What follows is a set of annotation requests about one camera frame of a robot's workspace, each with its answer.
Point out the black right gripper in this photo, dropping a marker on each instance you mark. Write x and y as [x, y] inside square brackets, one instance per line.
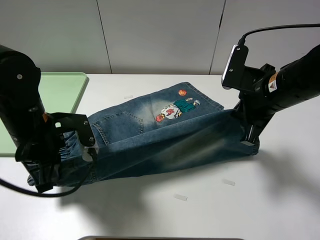
[253, 107]

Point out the green plastic tray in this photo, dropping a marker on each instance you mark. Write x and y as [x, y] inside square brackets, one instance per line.
[62, 91]

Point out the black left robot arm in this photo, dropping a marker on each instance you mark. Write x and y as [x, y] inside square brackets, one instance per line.
[19, 81]

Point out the children's blue denim shorts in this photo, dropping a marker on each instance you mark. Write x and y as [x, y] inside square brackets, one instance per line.
[169, 130]

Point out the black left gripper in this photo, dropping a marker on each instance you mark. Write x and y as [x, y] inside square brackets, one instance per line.
[39, 138]

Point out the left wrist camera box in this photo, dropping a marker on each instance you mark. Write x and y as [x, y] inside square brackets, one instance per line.
[86, 140]

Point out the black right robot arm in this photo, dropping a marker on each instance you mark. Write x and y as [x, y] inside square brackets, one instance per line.
[295, 82]

